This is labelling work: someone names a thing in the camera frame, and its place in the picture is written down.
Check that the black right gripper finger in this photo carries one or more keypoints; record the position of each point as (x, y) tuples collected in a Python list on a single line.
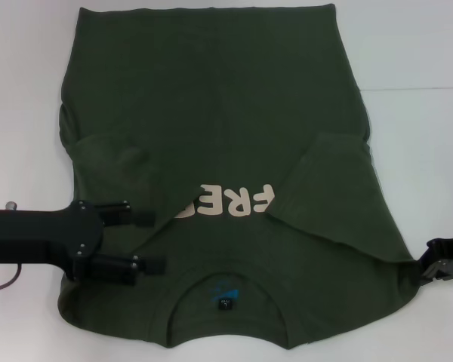
[(443, 250), (443, 271)]

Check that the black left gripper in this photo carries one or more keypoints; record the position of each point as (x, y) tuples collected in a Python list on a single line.
[(37, 237)]

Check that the dark green FREE t-shirt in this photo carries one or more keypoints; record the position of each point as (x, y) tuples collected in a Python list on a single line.
[(211, 113)]

